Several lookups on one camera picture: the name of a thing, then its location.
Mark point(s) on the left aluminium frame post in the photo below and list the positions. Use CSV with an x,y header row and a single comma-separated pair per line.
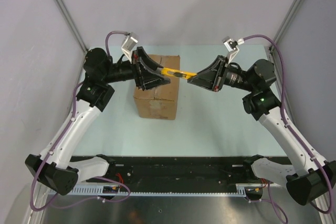
x,y
71,24

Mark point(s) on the yellow utility knife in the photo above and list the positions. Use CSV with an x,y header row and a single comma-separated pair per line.
x,y
176,73

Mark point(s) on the right aluminium side rail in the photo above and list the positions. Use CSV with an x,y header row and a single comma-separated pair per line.
x,y
285,110

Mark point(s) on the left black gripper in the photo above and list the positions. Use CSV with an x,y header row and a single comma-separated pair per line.
x,y
147,80

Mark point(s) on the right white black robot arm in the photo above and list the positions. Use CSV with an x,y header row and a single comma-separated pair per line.
x,y
309,175

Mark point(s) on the aluminium frame post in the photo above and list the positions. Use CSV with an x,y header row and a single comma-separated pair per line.
x,y
71,24
288,19

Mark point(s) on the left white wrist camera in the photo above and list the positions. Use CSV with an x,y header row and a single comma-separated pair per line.
x,y
128,44

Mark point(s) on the brown cardboard express box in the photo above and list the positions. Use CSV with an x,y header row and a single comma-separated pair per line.
x,y
160,102

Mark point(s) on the right aluminium frame post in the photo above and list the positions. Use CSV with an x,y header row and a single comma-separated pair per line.
x,y
288,19

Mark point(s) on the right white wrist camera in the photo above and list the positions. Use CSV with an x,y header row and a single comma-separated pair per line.
x,y
232,47

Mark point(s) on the white slotted cable duct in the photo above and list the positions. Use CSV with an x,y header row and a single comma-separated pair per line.
x,y
109,190

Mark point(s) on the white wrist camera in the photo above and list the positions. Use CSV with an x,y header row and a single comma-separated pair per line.
x,y
232,47
128,44

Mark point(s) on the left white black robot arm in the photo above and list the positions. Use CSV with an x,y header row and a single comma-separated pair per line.
x,y
53,167

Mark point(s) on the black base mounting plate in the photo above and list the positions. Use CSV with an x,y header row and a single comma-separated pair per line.
x,y
182,174

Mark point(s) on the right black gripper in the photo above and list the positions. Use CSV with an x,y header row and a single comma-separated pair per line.
x,y
209,77

